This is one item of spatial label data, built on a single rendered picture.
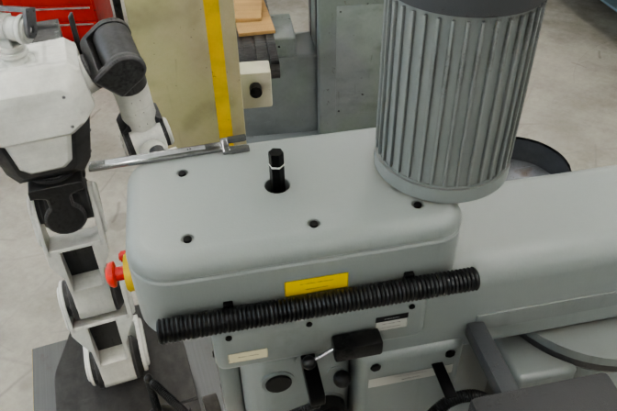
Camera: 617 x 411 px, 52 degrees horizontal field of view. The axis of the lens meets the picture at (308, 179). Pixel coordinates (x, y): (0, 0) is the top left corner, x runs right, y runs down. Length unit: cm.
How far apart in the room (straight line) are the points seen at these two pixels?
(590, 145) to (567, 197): 344
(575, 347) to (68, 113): 114
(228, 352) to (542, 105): 415
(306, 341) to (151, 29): 188
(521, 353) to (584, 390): 29
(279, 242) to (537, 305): 49
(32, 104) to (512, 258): 104
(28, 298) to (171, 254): 277
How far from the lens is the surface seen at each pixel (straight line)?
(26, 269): 375
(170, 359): 241
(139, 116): 169
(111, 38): 158
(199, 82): 279
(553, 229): 111
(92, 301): 197
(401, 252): 89
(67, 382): 245
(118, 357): 219
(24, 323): 349
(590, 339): 124
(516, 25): 80
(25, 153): 160
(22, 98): 152
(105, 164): 101
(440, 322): 108
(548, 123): 475
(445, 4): 76
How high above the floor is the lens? 247
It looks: 39 degrees down
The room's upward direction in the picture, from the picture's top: 1 degrees counter-clockwise
